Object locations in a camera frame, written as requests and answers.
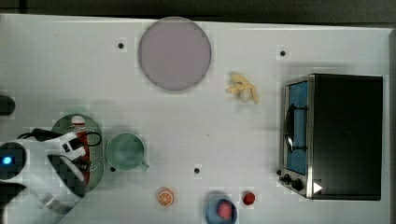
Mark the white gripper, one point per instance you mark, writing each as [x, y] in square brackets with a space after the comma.
[67, 145]

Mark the red plush ketchup bottle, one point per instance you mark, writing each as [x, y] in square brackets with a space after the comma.
[79, 128]

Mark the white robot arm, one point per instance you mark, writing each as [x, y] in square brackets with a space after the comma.
[44, 165]

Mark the green oval strainer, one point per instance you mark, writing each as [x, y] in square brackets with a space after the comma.
[95, 144]

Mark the green mug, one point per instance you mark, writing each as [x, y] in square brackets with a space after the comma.
[126, 151]

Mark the black cylinder upper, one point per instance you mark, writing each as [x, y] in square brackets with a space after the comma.
[7, 105]

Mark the orange slice toy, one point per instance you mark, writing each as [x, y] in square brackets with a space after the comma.
[165, 197]

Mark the blue bowl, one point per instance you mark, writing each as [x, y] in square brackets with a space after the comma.
[211, 216]

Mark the pink toy in bowl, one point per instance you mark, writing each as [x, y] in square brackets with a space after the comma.
[224, 210]

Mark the yellow plush banana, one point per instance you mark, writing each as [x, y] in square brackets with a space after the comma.
[243, 88]

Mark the small red toy fruit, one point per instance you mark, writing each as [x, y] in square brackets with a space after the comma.
[249, 198]

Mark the black toaster oven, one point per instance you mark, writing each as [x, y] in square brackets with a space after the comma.
[332, 137]

